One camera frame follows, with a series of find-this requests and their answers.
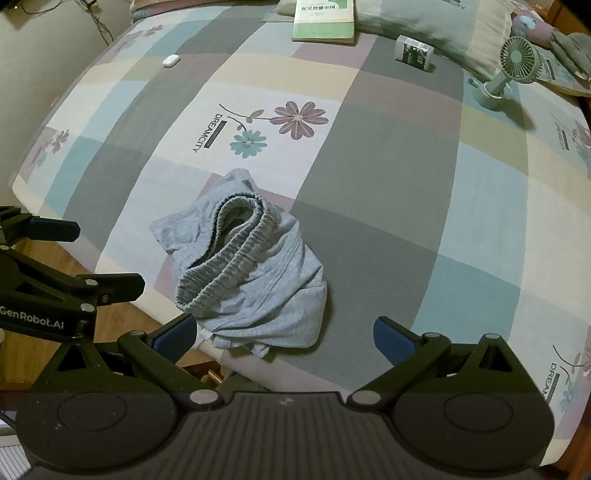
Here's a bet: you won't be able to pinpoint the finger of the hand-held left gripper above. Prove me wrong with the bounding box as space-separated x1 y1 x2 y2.
0 205 80 250
0 251 146 309

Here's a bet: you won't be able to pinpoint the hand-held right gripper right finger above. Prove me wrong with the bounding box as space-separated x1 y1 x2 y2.
347 316 539 411

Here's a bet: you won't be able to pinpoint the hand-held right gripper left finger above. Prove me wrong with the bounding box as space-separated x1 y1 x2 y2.
46 314 223 409

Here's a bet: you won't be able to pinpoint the light grey sweatpants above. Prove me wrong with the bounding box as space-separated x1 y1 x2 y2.
148 168 326 360

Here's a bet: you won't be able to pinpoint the patchwork bed sheet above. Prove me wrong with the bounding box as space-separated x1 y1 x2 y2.
9 0 591 467

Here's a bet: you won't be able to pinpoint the small printed box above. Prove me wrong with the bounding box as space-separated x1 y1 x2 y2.
394 34 435 71

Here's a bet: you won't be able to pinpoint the green handheld fan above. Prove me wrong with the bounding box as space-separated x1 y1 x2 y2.
473 36 542 110

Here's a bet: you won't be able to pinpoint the large patchwork pillow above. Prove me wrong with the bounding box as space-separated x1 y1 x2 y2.
261 0 515 81

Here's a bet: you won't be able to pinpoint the green and white book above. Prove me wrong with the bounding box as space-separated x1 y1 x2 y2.
292 0 356 46

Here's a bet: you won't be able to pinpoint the grey folded cloth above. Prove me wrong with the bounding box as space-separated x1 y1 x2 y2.
547 28 591 84

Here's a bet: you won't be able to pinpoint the black wall cables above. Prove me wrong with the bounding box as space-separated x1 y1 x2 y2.
14 0 112 44

